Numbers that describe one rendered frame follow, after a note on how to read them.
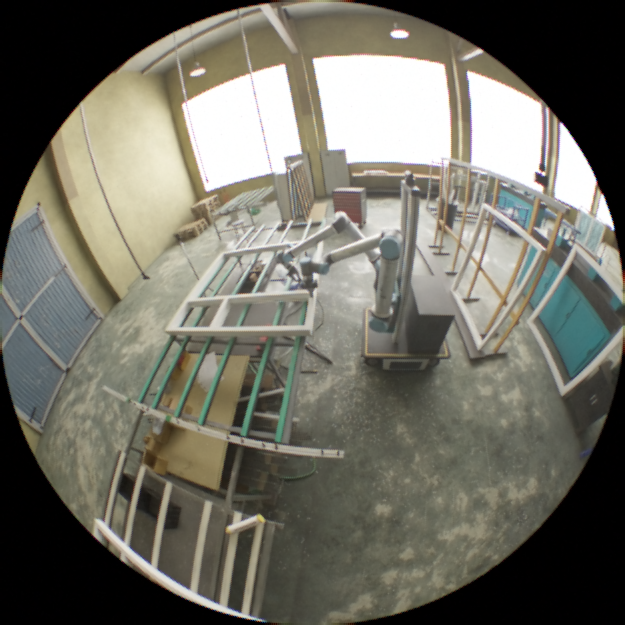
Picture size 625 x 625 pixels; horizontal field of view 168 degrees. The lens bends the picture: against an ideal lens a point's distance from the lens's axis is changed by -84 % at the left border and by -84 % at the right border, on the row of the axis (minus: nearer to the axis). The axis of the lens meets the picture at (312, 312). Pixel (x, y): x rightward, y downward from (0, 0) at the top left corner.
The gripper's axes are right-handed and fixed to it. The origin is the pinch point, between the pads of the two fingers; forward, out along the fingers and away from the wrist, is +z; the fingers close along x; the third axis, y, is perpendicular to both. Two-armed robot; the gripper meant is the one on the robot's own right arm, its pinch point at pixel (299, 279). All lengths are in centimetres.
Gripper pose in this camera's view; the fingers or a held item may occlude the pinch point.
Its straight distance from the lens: 202.7
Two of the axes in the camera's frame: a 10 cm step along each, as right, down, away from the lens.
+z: 6.1, 7.7, -1.7
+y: -5.8, 3.0, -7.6
